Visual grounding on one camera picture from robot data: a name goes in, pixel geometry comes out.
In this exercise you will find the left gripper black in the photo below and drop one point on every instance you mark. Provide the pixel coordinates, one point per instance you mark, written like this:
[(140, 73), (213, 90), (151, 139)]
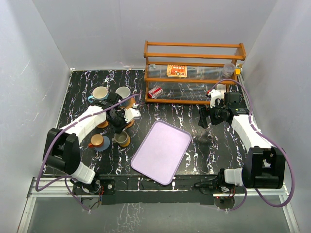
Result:
[(118, 129)]

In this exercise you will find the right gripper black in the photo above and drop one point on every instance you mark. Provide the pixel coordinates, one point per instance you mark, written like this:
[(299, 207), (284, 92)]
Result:
[(204, 112)]

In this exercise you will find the small olive cup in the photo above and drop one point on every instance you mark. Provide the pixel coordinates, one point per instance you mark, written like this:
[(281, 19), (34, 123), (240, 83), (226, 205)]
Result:
[(120, 138)]

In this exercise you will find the wooden coaster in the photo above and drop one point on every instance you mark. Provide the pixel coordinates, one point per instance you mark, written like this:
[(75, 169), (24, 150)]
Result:
[(103, 125), (130, 124)]

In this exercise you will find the orange face coaster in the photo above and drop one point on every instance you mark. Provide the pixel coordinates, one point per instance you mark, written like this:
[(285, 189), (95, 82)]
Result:
[(126, 143)]

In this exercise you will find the blue face coaster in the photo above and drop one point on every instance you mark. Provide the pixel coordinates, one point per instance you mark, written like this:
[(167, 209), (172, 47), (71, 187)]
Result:
[(105, 145)]

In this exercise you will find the small orange cup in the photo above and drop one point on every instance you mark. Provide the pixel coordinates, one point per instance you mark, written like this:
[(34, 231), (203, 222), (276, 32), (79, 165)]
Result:
[(96, 141)]

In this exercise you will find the grey mug front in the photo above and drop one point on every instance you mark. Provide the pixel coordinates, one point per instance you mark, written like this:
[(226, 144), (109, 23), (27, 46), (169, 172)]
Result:
[(123, 91)]

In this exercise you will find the large blue mug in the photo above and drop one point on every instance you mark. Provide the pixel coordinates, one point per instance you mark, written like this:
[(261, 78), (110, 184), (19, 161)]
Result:
[(99, 93)]

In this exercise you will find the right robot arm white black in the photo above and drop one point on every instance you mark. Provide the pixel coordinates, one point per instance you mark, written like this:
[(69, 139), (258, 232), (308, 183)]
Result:
[(264, 166)]

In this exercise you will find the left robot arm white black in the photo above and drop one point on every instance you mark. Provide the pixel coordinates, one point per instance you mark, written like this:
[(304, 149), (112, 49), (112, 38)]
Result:
[(62, 149)]

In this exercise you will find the woven rattan coaster left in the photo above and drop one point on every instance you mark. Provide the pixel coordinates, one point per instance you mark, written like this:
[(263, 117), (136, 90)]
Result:
[(130, 103)]

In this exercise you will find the clear plastic cup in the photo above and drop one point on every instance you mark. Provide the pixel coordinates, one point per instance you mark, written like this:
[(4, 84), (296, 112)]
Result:
[(228, 70)]

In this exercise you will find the white carton box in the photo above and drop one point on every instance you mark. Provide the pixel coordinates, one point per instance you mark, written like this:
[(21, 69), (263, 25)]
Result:
[(221, 87)]

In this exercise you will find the wooden shelf rack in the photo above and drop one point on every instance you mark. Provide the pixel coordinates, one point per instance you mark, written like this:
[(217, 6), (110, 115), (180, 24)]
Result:
[(204, 62)]

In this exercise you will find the lavender plastic tray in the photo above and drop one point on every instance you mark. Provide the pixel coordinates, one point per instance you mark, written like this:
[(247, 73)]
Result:
[(161, 152)]

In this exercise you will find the orange snack packet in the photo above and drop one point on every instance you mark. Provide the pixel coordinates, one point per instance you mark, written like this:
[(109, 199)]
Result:
[(177, 71)]

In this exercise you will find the red white can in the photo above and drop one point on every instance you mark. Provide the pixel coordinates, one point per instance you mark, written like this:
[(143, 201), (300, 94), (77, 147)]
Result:
[(155, 92)]

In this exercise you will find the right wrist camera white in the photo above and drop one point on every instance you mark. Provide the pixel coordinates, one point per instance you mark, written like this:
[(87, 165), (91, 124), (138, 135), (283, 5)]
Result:
[(215, 95)]

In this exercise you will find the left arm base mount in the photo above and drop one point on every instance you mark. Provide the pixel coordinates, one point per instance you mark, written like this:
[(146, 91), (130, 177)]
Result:
[(98, 187)]

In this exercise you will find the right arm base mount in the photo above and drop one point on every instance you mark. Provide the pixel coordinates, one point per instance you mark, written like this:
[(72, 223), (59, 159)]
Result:
[(223, 193)]

